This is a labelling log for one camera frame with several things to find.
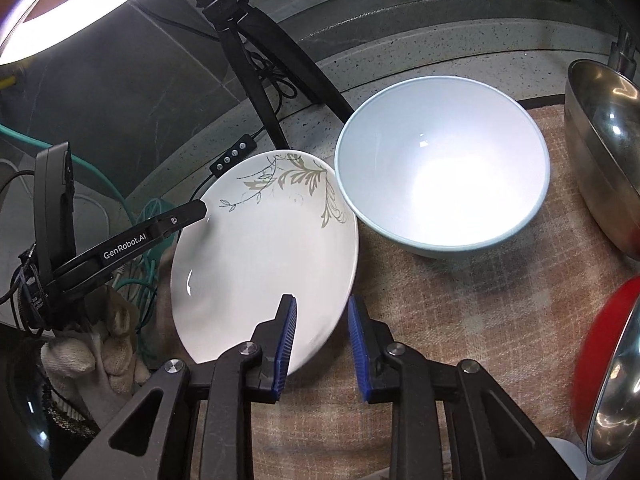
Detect white leaf pattern plate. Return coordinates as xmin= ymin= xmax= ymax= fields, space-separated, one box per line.
xmin=170 ymin=150 xmax=359 ymax=373

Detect pale blue ceramic bowl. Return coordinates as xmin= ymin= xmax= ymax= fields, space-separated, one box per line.
xmin=334 ymin=75 xmax=551 ymax=259

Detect red steel mixing bowl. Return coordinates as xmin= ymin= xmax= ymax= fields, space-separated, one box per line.
xmin=572 ymin=278 xmax=639 ymax=465

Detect plain steel mixing bowl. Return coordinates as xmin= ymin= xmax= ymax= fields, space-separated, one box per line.
xmin=564 ymin=60 xmax=639 ymax=260

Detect left gloved hand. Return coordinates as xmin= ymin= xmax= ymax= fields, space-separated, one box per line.
xmin=40 ymin=286 xmax=151 ymax=428

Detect black inline light controller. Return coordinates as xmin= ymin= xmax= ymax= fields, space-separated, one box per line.
xmin=209 ymin=134 xmax=257 ymax=178

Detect plaid beige table cloth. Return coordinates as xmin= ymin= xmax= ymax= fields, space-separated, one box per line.
xmin=150 ymin=105 xmax=639 ymax=479

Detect black light tripod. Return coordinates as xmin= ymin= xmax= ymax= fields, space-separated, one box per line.
xmin=195 ymin=0 xmax=354 ymax=150

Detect teal power cable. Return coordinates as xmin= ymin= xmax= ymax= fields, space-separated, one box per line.
xmin=0 ymin=122 xmax=172 ymax=361

